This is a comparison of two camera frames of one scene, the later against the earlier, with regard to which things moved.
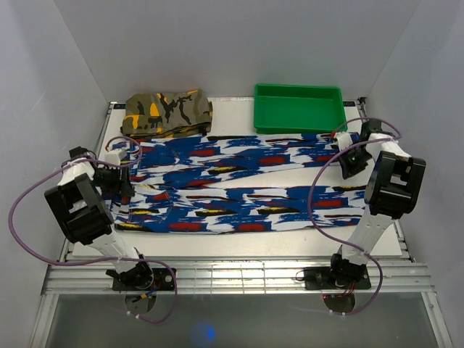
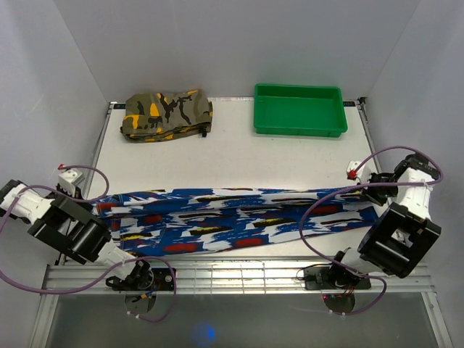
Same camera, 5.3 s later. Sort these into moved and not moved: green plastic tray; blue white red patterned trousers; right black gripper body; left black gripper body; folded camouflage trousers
Moved: blue white red patterned trousers; right black gripper body; left black gripper body
Not moved: green plastic tray; folded camouflage trousers
